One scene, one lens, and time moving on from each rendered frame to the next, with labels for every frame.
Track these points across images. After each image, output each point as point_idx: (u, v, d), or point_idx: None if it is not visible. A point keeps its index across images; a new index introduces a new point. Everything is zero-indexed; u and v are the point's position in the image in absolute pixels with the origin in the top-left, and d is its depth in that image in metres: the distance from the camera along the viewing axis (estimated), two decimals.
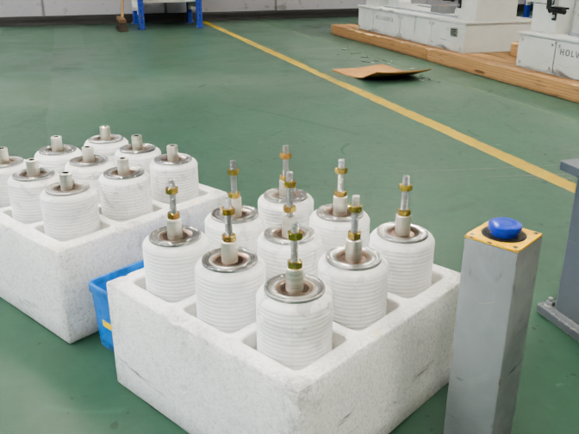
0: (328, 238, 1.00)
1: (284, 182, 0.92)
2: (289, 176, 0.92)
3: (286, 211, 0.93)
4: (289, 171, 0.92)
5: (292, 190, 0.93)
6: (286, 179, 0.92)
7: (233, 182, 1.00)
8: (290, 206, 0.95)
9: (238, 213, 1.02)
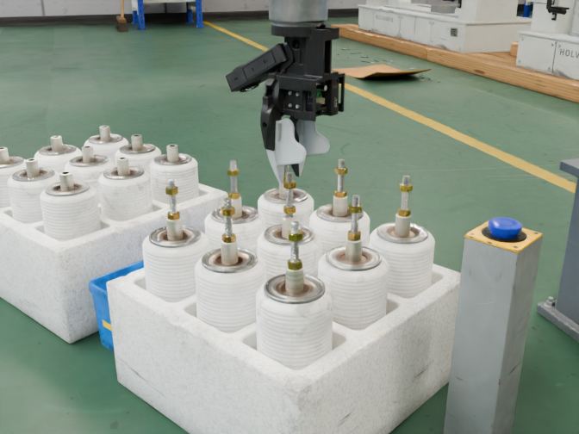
0: (328, 238, 1.00)
1: (295, 182, 0.92)
2: (292, 175, 0.92)
3: (295, 210, 0.94)
4: (289, 172, 0.92)
5: (286, 191, 0.93)
6: (291, 181, 0.92)
7: (233, 182, 1.00)
8: (283, 208, 0.94)
9: (238, 213, 1.02)
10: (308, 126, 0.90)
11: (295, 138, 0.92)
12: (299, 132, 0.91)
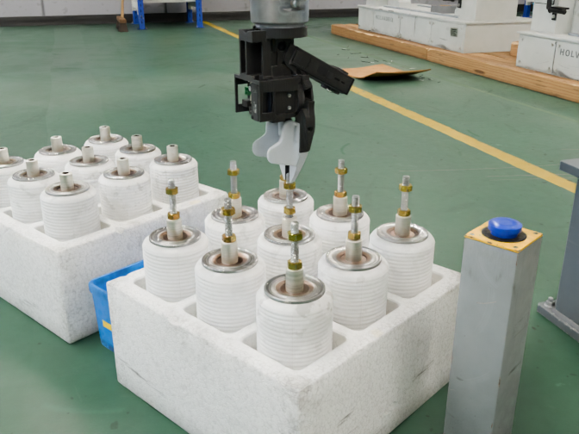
0: (328, 238, 1.00)
1: None
2: (286, 176, 0.92)
3: (288, 208, 0.95)
4: (289, 173, 0.92)
5: (289, 194, 0.93)
6: None
7: (233, 182, 1.00)
8: (292, 211, 0.93)
9: (238, 213, 1.02)
10: (286, 133, 0.87)
11: (295, 143, 0.90)
12: (291, 138, 0.89)
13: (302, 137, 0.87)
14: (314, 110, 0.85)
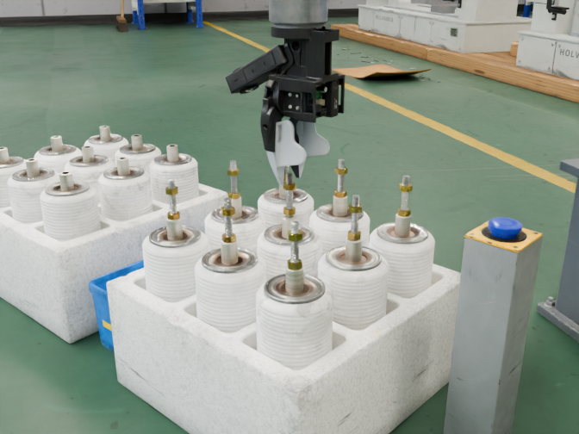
0: (328, 238, 1.00)
1: (283, 184, 0.92)
2: (289, 178, 0.92)
3: (284, 213, 0.94)
4: (289, 174, 0.92)
5: (292, 193, 0.93)
6: (286, 181, 0.92)
7: (233, 182, 1.00)
8: (293, 208, 0.95)
9: (238, 213, 1.02)
10: (308, 127, 0.90)
11: (295, 139, 0.92)
12: (299, 133, 0.91)
13: (306, 124, 0.93)
14: None
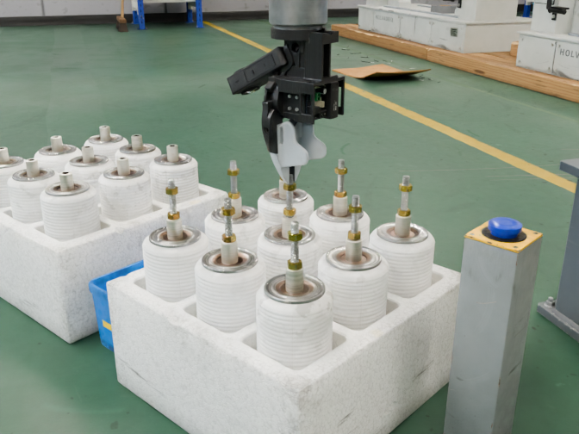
0: (328, 238, 1.00)
1: (295, 185, 0.92)
2: (293, 177, 0.92)
3: (295, 213, 0.94)
4: (289, 175, 0.92)
5: (288, 193, 0.93)
6: (290, 183, 0.92)
7: (233, 182, 1.00)
8: (283, 210, 0.94)
9: (238, 213, 1.02)
10: (307, 130, 0.90)
11: None
12: (297, 135, 0.91)
13: None
14: None
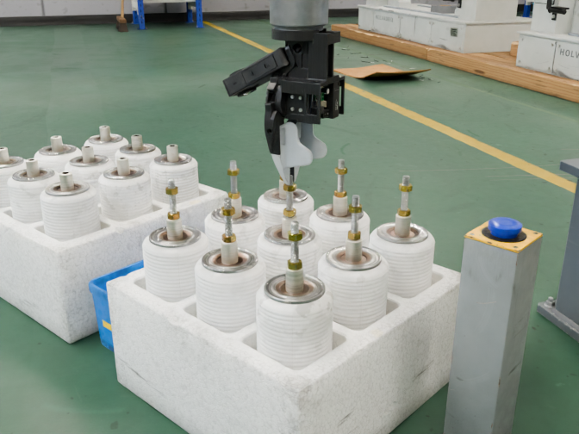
0: (328, 238, 1.00)
1: None
2: None
3: (289, 210, 0.95)
4: (289, 176, 0.92)
5: (288, 195, 0.93)
6: (292, 182, 0.93)
7: (233, 182, 1.00)
8: (290, 213, 0.93)
9: (238, 213, 1.02)
10: (306, 130, 0.90)
11: None
12: None
13: (302, 128, 0.93)
14: None
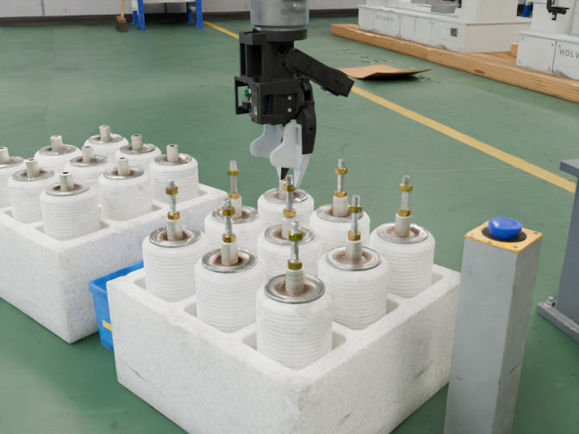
0: (328, 238, 1.00)
1: (292, 182, 0.93)
2: (288, 177, 0.93)
3: (290, 211, 0.95)
4: (289, 176, 0.92)
5: (287, 195, 0.93)
6: (292, 182, 0.93)
7: (233, 182, 1.00)
8: (289, 213, 0.93)
9: (238, 213, 1.02)
10: (288, 136, 0.87)
11: (297, 146, 0.89)
12: (294, 141, 0.88)
13: (305, 138, 0.87)
14: (314, 110, 0.85)
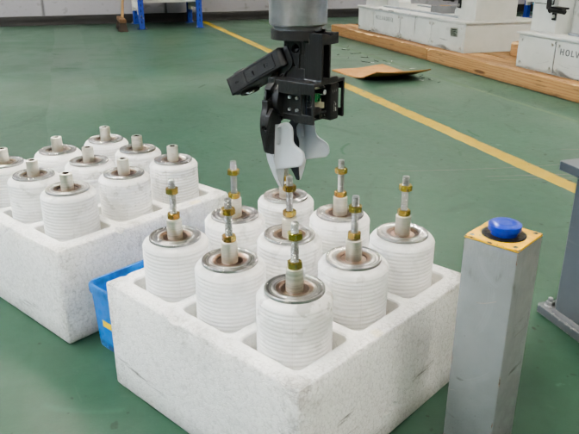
0: (328, 238, 1.00)
1: (283, 185, 0.93)
2: (287, 180, 0.92)
3: (283, 213, 0.94)
4: (289, 176, 0.92)
5: (292, 195, 0.93)
6: (286, 182, 0.93)
7: (233, 182, 1.00)
8: (295, 211, 0.95)
9: (238, 213, 1.02)
10: (308, 129, 0.91)
11: (295, 141, 0.92)
12: (299, 135, 0.91)
13: None
14: None
